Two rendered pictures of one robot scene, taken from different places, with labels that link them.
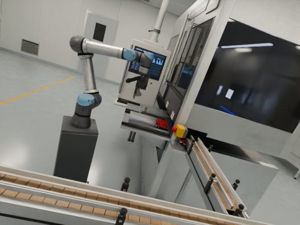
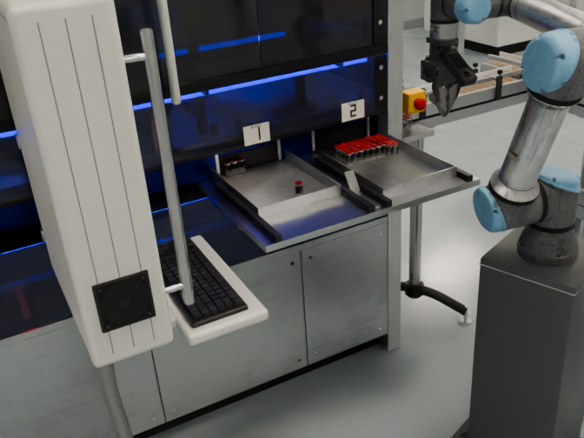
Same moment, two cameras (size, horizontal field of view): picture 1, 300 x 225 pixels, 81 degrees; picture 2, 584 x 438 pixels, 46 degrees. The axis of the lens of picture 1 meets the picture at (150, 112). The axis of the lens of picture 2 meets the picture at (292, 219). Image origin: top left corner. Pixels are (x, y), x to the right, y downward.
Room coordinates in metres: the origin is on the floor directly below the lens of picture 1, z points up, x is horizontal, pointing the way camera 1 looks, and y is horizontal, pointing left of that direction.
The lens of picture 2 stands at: (2.32, 1.73, 1.72)
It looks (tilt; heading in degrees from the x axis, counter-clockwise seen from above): 27 degrees down; 252
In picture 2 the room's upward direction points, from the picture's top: 4 degrees counter-clockwise
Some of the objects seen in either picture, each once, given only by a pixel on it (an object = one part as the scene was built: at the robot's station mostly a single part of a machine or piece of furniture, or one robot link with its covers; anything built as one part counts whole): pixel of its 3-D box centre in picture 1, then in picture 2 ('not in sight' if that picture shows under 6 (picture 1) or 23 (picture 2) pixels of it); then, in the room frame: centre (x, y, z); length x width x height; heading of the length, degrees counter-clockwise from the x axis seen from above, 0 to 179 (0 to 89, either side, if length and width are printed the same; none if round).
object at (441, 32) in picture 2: (144, 70); (443, 30); (1.35, 0.14, 1.32); 0.08 x 0.08 x 0.05
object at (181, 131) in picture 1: (180, 131); (411, 100); (1.22, -0.26, 0.99); 0.08 x 0.07 x 0.07; 98
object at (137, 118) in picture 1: (147, 122); (386, 163); (1.44, -0.01, 0.90); 0.34 x 0.26 x 0.04; 98
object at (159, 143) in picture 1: (146, 137); not in sight; (1.36, -0.03, 0.79); 0.34 x 0.03 x 0.13; 98
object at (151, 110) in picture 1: (155, 112); (273, 181); (1.79, -0.05, 0.90); 0.34 x 0.26 x 0.04; 98
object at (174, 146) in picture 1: (180, 147); (407, 130); (1.21, -0.30, 0.87); 0.14 x 0.13 x 0.02; 98
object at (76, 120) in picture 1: (81, 118); (548, 235); (1.22, 0.48, 0.84); 0.15 x 0.15 x 0.10
